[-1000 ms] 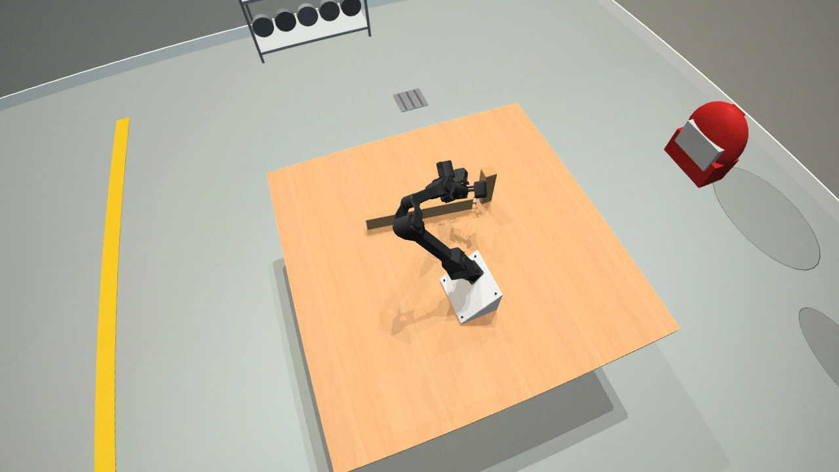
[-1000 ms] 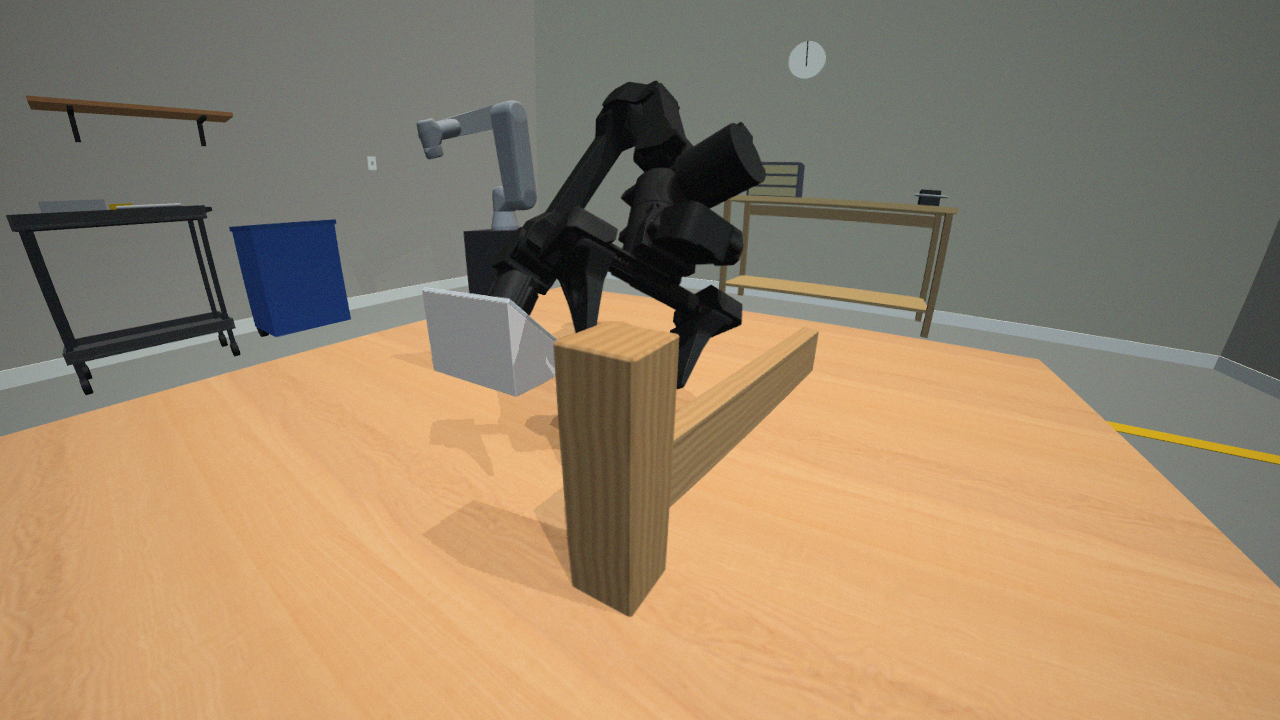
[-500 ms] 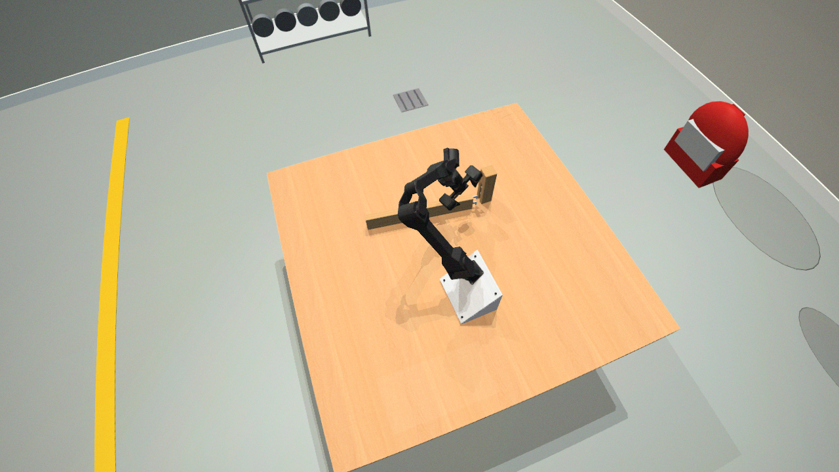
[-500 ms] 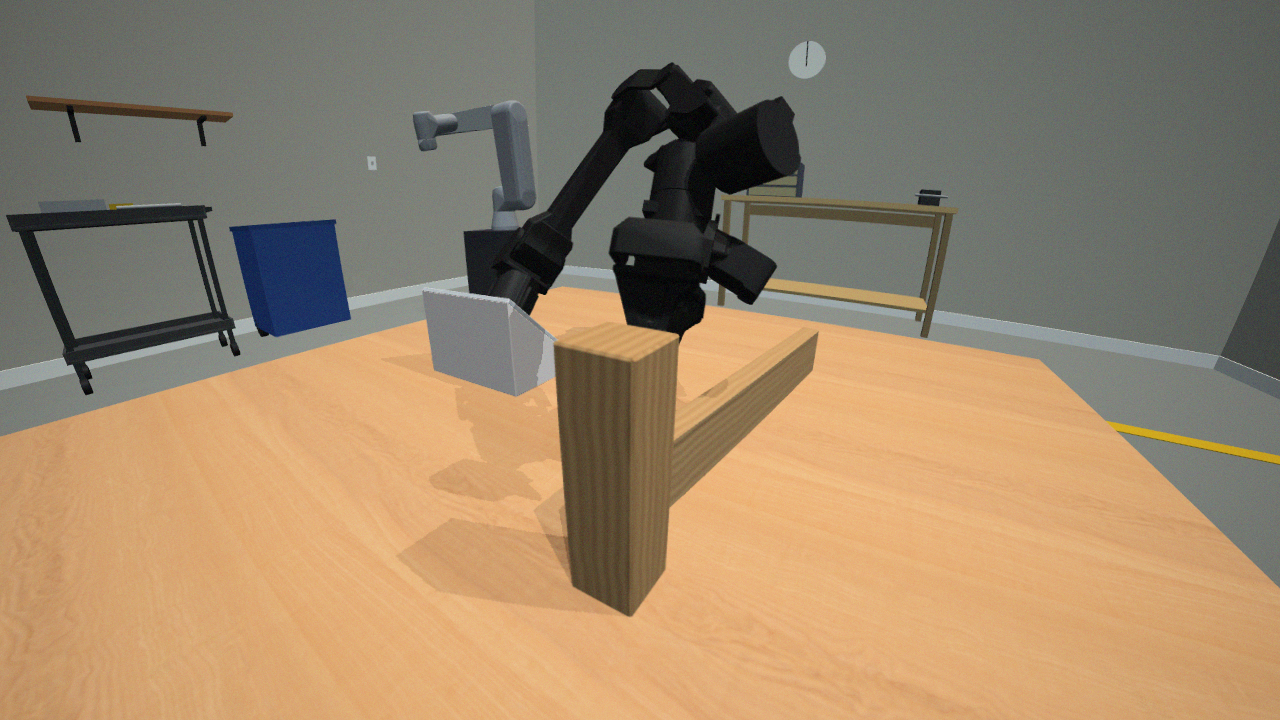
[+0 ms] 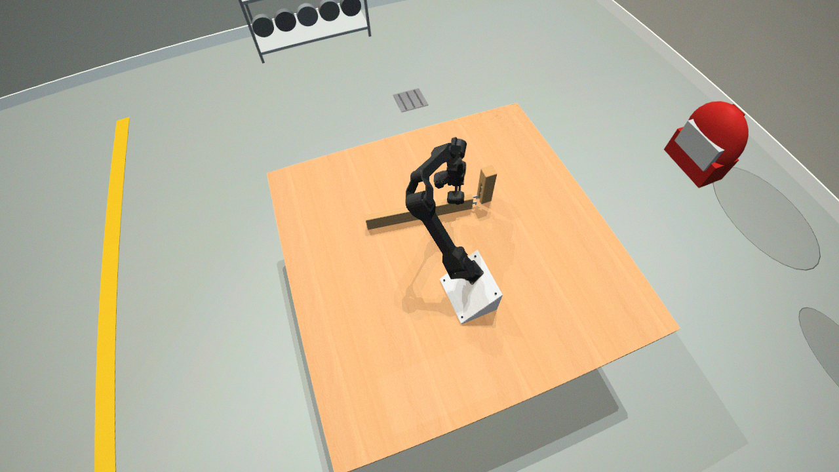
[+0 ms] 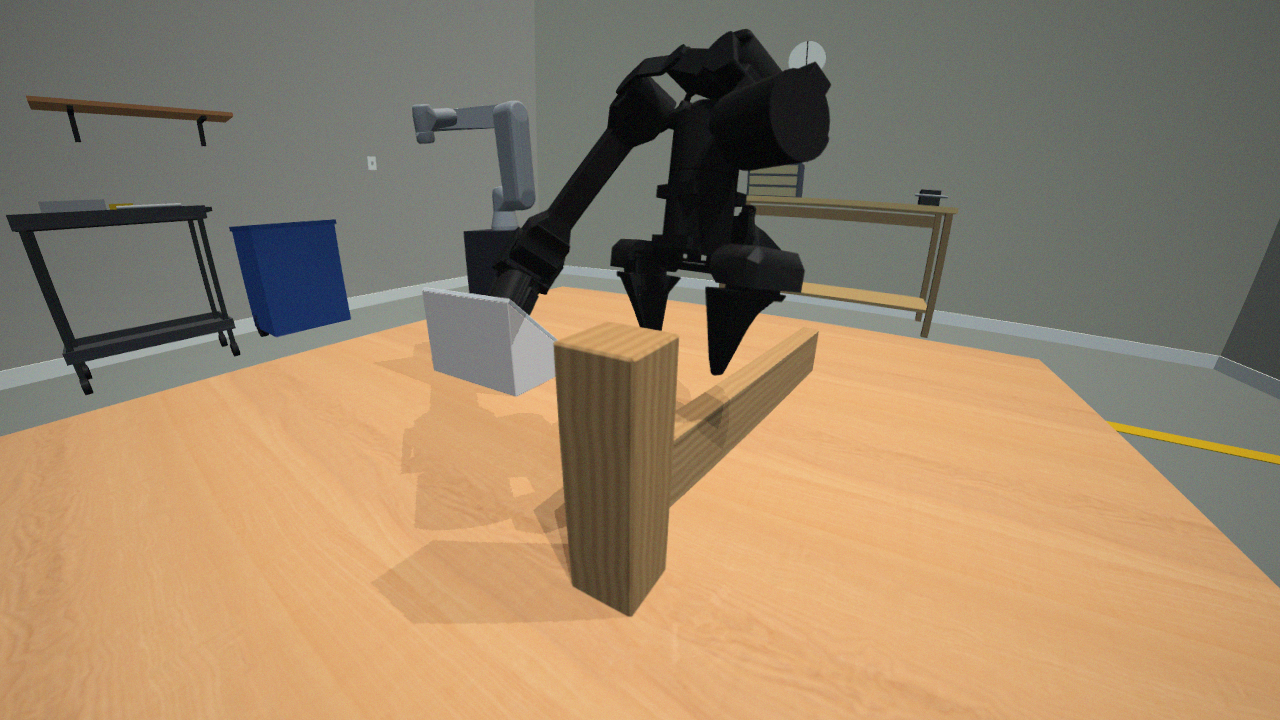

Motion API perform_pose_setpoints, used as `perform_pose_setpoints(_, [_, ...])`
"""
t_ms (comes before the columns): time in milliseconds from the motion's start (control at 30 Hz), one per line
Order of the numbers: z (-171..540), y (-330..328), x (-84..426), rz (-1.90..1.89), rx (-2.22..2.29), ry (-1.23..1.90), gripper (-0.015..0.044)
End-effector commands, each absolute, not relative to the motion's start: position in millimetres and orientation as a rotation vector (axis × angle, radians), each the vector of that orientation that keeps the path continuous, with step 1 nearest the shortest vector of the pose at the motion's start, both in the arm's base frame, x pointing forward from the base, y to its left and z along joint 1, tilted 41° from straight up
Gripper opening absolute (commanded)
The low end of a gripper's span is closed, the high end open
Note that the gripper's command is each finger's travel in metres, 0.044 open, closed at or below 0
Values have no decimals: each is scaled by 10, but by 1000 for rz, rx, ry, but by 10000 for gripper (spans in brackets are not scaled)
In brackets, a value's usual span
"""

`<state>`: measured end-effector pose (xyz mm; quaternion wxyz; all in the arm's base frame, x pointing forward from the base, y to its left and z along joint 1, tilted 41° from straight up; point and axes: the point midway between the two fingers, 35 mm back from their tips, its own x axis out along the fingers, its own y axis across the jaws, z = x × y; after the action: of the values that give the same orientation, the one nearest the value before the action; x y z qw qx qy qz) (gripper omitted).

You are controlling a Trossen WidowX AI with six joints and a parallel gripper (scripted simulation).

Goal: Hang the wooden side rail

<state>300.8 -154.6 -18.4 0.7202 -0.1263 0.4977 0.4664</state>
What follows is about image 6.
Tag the wooden post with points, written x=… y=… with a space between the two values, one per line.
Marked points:
x=616 y=397

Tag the wooden rail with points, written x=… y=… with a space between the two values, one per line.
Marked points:
x=711 y=425

